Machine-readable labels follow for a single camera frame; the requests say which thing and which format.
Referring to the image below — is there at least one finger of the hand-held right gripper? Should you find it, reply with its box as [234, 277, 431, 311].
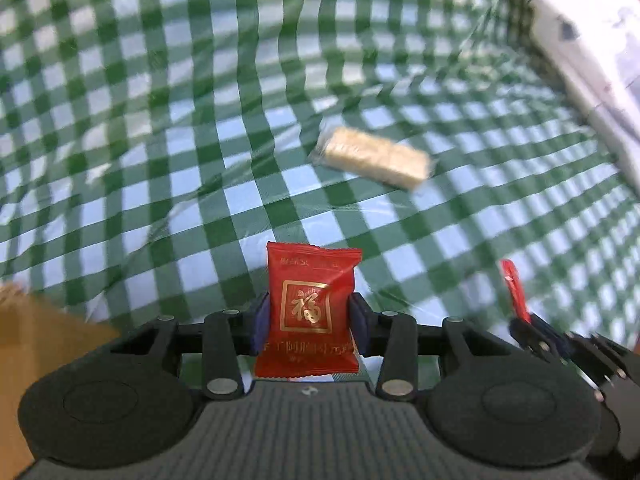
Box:
[509, 312, 573, 365]

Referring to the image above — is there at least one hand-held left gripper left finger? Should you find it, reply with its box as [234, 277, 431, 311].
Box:
[120, 294, 271, 402]

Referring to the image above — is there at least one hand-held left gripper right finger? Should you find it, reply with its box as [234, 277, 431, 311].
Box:
[348, 294, 506, 402]

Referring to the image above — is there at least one long red snack packet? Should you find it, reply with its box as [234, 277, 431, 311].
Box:
[500, 259, 532, 325]

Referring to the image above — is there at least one red gold-print snack packet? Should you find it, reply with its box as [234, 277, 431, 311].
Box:
[253, 241, 364, 379]

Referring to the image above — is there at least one brown cardboard box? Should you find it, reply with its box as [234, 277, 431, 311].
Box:
[0, 282, 122, 480]

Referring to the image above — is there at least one clear-wrapped beige cracker bar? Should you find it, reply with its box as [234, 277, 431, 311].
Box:
[308, 126, 434, 192]

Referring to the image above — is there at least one green checked cloth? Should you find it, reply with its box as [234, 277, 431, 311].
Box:
[0, 0, 640, 386]

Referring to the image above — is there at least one white printed cloth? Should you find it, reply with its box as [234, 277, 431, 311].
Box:
[514, 0, 640, 183]

